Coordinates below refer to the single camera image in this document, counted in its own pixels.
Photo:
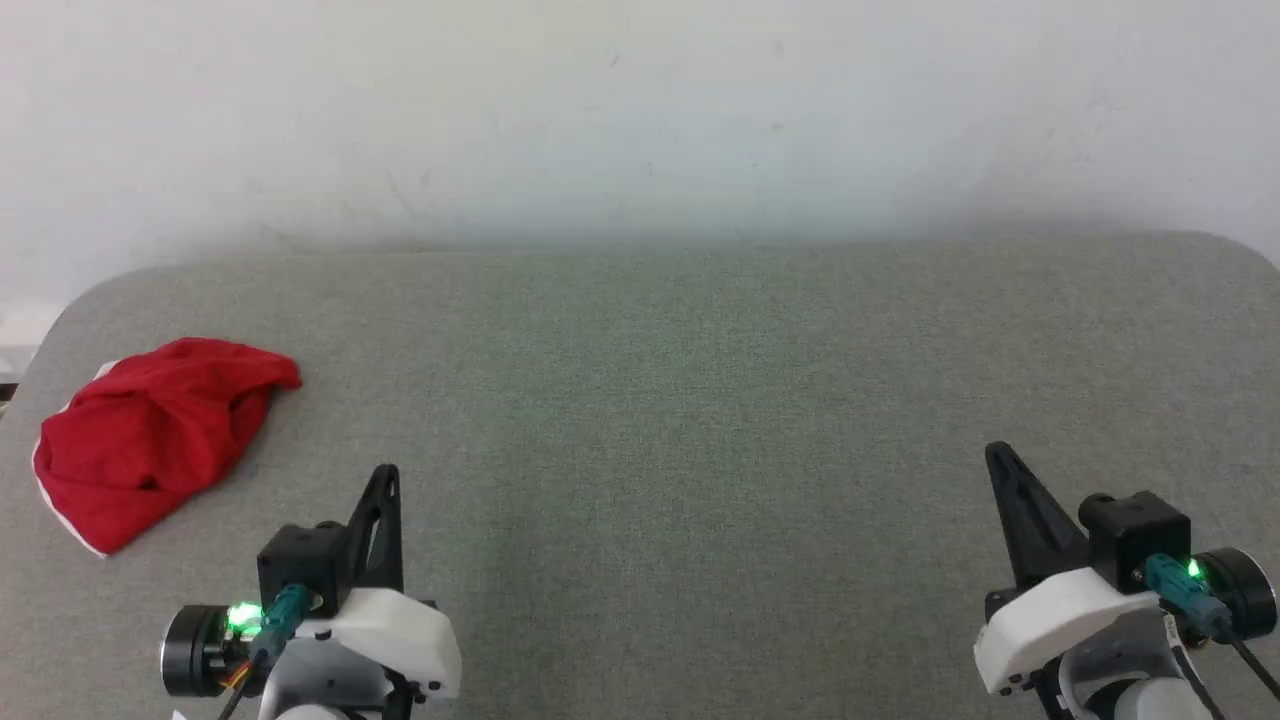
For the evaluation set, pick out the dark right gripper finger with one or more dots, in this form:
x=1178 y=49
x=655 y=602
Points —
x=1012 y=520
x=1055 y=540

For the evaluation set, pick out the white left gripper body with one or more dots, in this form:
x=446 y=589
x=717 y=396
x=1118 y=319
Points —
x=395 y=635

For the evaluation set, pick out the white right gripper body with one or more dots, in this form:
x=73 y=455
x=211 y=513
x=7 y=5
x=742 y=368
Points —
x=1050 y=620

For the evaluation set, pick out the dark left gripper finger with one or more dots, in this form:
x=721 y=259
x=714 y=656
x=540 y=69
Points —
x=392 y=560
x=357 y=545

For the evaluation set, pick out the red basketball shorts white trim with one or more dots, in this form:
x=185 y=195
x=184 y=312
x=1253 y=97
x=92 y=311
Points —
x=150 y=440

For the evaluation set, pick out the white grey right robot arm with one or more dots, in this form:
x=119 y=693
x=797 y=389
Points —
x=1130 y=670

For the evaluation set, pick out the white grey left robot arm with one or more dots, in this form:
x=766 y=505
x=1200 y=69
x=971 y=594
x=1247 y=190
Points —
x=320 y=680

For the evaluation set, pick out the black cylindrical left gripper motor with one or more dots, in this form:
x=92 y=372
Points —
x=195 y=650

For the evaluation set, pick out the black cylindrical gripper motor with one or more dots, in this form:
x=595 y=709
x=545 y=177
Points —
x=1245 y=592
x=195 y=650

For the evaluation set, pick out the black cylindrical right gripper motor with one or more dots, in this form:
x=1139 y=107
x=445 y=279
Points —
x=1245 y=592

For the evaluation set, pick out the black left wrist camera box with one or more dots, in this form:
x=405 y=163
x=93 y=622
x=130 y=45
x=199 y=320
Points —
x=300 y=565

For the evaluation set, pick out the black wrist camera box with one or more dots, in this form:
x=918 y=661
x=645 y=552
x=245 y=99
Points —
x=300 y=565
x=1135 y=535

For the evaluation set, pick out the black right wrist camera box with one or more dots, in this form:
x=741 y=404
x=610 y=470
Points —
x=1135 y=535

